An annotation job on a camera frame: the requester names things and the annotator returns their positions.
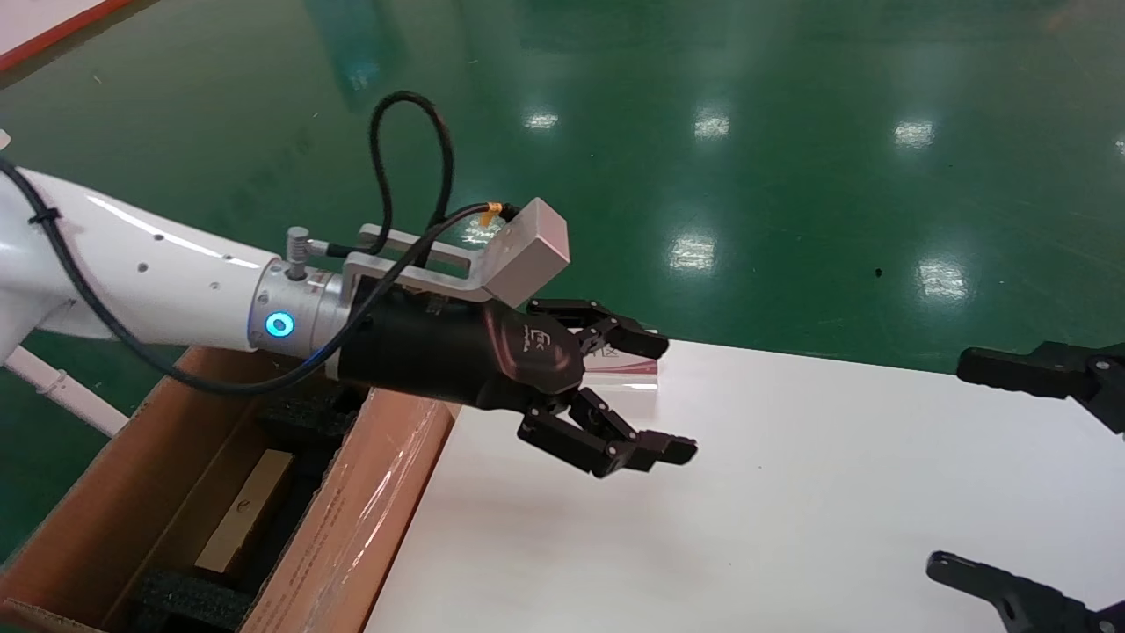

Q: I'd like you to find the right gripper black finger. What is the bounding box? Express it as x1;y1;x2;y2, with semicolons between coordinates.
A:
954;341;1125;437
925;550;1125;633

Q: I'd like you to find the black looped cable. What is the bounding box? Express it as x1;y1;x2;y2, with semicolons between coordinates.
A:
367;91;456;269

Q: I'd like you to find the silver cable connector plug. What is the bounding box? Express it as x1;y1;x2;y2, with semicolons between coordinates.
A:
286;226;333;282

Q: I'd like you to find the white acrylic sign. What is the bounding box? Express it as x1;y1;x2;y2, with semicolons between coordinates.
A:
584;338;662;393

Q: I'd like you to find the black foam insert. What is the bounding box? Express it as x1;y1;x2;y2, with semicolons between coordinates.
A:
132;378;370;633

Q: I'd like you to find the small cardboard box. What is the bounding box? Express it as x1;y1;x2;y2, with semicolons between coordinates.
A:
193;448;296;578

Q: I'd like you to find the black yellow-tagged cable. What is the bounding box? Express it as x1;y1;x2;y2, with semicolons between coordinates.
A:
0;156;519;396

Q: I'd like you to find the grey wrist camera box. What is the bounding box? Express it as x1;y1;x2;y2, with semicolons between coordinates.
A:
482;197;572;310

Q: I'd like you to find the white pipe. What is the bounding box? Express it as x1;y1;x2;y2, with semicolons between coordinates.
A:
0;345;131;438

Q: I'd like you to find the silver camera bracket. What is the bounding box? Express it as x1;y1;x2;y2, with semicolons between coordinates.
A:
338;223;493;305

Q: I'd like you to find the large open cardboard box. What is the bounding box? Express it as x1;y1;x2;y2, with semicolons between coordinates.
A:
0;346;460;633

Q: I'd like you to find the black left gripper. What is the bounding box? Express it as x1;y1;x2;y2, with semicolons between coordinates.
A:
337;290;700;481

